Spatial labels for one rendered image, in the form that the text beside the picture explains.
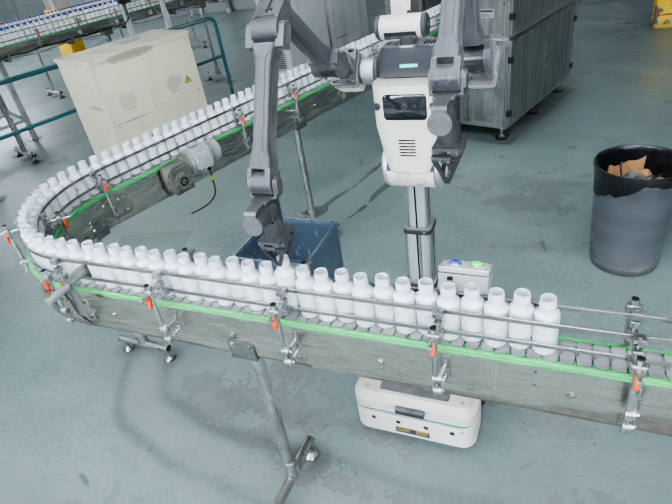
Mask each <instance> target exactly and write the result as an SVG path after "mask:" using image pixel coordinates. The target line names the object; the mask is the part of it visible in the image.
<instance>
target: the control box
mask: <svg viewBox="0 0 672 504"><path fill-rule="evenodd" d="M471 263H472V262H469V261H461V263H460V264H453V263H450V260H448V259H444V260H443V262H442V263H441V264H440V265H439V267H438V289H440V287H441V284H442V283H444V282H445V281H447V277H448V276H452V277H453V282H456V283H457V291H458V292H461V293H464V290H465V285H466V284H467V283H471V282H473V283H477V284H479V286H480V293H481V294H483V295H488V293H489V290H490V288H491V286H492V269H493V264H490V263H482V266H474V265H471Z"/></svg>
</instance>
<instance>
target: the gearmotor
mask: <svg viewBox="0 0 672 504"><path fill-rule="evenodd" d="M221 158H222V149H221V147H220V145H219V144H218V142H217V141H216V140H214V139H213V138H208V139H206V140H204V141H201V142H199V143H196V144H194V145H192V146H190V147H188V148H186V149H185V150H183V151H180V152H179V153H178V154H177V156H176V159H177V160H174V161H172V162H170V163H168V164H166V165H164V166H162V168H160V169H159V170H160V173H161V176H162V179H163V182H164V184H165V188H166V190H167V192H168V194H169V196H173V195H174V194H177V196H179V195H181V194H183V193H185V192H187V191H188V190H190V189H192V188H194V187H195V183H194V180H193V177H192V174H194V173H195V172H197V171H199V170H204V169H206V168H207V169H208V170H209V171H210V176H211V179H212V182H213V185H214V196H213V198H212V199H211V201H210V202H209V203H208V204H206V205H205V206H203V207H202V208H200V209H198V210H196V211H194V212H192V213H191V214H193V213H196V212H198V211H200V210H201V209H203V208H205V207H206V206H208V205H209V204H210V203H211V202H212V201H213V199H214V198H215V195H216V186H215V183H214V178H213V175H212V172H211V169H212V168H211V167H210V166H212V165H214V164H215V163H214V162H216V161H218V160H220V159H221Z"/></svg>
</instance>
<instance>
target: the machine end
mask: <svg viewBox="0 0 672 504"><path fill-rule="evenodd" d="M411 1H412V13H417V12H423V11H427V9H430V8H433V7H434V6H438V5H439V4H441V0H411ZM582 2H583V0H480V10H481V22H482V26H483V30H484V35H486V34H492V40H495V42H496V44H497V46H498V48H499V51H500V53H499V65H498V76H497V83H496V86H495V87H494V88H478V89H471V88H469V87H468V86H467V87H466V92H465V94H464V95H461V96H459V97H460V112H461V124H466V125H474V126H482V127H490V128H497V129H499V130H500V134H497V135H495V139H496V140H506V139H508V135H507V134H503V130H504V129H505V130H506V129H507V128H508V127H510V126H511V125H512V124H513V123H514V122H516V121H517V120H518V119H519V118H520V117H522V116H523V115H524V114H525V113H526V114H528V115H534V114H537V113H538V110H536V109H533V107H534V106H535V105H536V104H537V103H538V102H540V101H541V100H542V99H543V98H545V97H546V96H547V95H548V94H550V93H551V92H554V93H560V92H563V90H564V89H563V88H560V87H559V85H560V84H562V83H563V82H564V81H565V80H566V79H568V76H569V73H570V68H572V65H573V62H571V52H572V42H573V32H574V21H576V20H577V15H576V14H575V11H576V6H577V5H579V4H581V3H582Z"/></svg>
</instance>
